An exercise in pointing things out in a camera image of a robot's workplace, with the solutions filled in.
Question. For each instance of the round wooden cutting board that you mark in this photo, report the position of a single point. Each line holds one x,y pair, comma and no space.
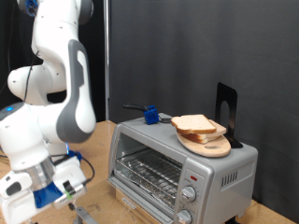
211,149

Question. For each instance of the metal spatula with blue block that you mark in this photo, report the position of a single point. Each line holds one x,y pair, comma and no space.
151,115

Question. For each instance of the silver oven knob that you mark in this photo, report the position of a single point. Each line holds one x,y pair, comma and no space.
188,194
183,217

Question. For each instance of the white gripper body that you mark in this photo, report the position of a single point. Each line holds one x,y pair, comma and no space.
15,211

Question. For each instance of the black metal bookend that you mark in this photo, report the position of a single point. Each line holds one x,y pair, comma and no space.
224,96

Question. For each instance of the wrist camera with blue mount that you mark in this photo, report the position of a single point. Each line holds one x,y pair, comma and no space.
46,194

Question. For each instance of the silver toaster oven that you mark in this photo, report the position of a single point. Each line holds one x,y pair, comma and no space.
218,174

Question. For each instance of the silver metal pole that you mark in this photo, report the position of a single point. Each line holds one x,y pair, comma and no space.
106,62

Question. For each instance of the black backdrop curtain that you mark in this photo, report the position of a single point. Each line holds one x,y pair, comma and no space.
99,46

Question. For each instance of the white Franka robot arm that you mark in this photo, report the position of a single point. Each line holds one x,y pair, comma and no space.
56,62

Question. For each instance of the dark grey backdrop curtain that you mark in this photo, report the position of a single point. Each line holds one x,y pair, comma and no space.
187,46

